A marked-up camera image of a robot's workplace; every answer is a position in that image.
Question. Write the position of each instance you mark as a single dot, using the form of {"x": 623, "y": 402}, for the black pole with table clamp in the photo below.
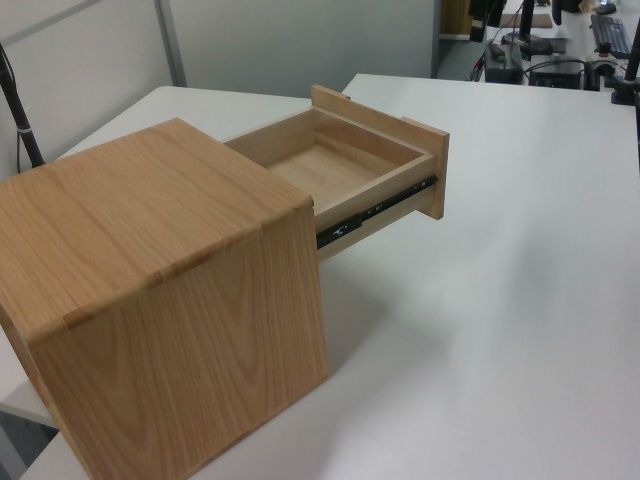
{"x": 631, "y": 60}

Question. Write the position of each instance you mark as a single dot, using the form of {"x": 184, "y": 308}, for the black monitor stand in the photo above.
{"x": 525, "y": 25}

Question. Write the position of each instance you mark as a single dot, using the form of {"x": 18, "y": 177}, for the black desktop device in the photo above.
{"x": 557, "y": 75}

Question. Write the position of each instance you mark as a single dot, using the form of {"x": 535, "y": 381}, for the wooden two-drawer cabinet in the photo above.
{"x": 150, "y": 260}

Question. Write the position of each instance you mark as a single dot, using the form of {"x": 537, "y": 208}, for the black computer keyboard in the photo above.
{"x": 611, "y": 32}

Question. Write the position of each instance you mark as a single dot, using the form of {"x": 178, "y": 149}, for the black metal drawer slide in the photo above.
{"x": 345, "y": 227}

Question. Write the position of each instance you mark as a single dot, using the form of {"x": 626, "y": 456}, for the black pole with white tape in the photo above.
{"x": 20, "y": 120}

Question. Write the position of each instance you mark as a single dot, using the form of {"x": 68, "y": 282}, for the black electronics box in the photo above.
{"x": 502, "y": 65}

